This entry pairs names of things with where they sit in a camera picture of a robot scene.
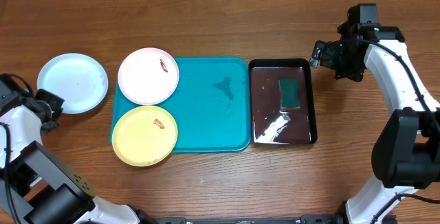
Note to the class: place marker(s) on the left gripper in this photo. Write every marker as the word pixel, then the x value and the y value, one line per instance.
pixel 57 102

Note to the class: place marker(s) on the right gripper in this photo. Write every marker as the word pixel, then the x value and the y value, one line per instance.
pixel 331 51

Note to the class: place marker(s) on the light blue plate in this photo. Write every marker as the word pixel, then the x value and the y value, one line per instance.
pixel 77 78

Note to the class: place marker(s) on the green scrub sponge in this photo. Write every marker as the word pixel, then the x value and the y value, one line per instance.
pixel 289 93

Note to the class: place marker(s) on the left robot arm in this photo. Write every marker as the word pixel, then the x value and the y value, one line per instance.
pixel 36 186

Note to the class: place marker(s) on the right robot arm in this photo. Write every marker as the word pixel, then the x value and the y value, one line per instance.
pixel 405 157

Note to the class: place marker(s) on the teal plastic tray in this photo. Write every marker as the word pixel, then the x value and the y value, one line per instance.
pixel 211 105

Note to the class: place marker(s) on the yellow plate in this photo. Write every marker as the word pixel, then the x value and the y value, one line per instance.
pixel 144 136

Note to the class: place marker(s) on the black water basin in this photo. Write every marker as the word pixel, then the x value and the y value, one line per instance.
pixel 270 123

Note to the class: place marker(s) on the pink plate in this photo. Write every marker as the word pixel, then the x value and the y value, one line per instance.
pixel 148 76

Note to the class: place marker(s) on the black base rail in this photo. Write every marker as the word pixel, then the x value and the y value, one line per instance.
pixel 304 219

